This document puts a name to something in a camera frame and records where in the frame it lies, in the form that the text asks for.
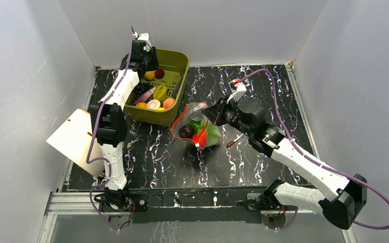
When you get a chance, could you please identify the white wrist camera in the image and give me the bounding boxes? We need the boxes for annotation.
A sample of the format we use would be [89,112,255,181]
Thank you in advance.
[227,79,247,104]
[137,32,152,52]

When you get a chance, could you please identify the white round slice toy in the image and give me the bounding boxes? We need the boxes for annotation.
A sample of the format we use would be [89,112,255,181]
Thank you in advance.
[147,99,161,110]

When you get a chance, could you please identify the olive green plastic basket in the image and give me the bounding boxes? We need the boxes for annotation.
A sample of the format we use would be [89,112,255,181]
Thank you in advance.
[125,48,190,127]

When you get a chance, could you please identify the purple sweet potato toy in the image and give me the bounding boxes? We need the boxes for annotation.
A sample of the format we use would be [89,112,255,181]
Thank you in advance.
[133,87,156,105]

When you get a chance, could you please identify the yellow starfruit toy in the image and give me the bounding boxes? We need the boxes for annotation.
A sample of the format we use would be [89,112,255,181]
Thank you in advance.
[153,85,168,101]

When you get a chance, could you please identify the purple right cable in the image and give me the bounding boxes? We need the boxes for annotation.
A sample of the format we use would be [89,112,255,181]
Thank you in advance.
[240,68,389,231]

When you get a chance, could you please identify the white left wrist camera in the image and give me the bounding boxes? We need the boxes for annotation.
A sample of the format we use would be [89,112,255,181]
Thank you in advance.
[137,32,152,52]

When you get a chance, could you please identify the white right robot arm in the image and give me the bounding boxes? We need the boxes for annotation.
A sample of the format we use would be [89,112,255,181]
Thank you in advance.
[202,98,367,230]

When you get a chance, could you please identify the black grape bunch toy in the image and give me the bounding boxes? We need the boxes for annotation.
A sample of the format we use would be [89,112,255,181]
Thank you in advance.
[132,83,153,98]

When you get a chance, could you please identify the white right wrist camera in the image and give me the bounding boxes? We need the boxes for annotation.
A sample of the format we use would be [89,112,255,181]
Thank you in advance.
[227,79,247,104]

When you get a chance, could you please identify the clear zip bag orange zipper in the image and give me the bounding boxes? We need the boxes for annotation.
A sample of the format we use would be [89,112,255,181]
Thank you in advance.
[171,102,222,150]

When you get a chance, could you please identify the green lettuce toy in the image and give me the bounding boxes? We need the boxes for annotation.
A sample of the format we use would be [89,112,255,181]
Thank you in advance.
[186,119,222,147]

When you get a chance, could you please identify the yellow-orange tangerine toy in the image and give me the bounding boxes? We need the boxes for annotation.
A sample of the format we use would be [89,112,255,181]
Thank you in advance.
[144,71,155,81]

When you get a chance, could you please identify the red strawberry toy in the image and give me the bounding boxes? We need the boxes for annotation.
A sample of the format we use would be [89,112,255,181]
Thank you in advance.
[192,128,208,149]

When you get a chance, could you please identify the peach toy fruit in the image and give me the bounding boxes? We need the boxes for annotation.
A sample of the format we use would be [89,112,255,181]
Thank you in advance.
[162,98,175,109]

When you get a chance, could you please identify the red cap marker pen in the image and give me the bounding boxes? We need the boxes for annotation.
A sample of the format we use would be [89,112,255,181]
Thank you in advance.
[226,134,245,148]

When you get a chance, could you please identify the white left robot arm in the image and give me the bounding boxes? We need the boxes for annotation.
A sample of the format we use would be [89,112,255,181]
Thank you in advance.
[86,39,159,211]

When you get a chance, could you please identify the dark red cherry toy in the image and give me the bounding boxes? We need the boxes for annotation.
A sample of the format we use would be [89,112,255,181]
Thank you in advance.
[155,69,165,79]

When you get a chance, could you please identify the orange toy fruit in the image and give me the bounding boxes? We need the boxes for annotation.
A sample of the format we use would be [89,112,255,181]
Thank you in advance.
[135,102,148,109]

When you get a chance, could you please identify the dark brown plum toy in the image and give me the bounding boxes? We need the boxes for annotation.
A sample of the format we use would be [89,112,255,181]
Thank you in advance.
[178,124,196,139]

